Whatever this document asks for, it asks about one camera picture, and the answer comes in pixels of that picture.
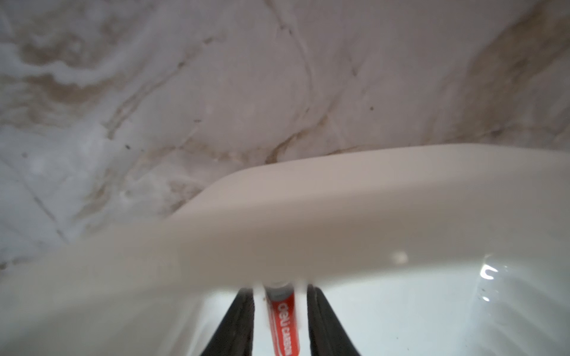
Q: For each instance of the red deli battery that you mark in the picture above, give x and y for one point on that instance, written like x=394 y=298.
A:
x=282 y=316

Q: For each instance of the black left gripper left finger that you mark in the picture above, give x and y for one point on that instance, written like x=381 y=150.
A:
x=234 y=335

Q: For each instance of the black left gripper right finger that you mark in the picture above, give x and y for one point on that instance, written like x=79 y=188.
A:
x=327 y=335

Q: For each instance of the white plastic storage box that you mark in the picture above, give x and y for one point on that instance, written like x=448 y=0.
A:
x=436 y=250

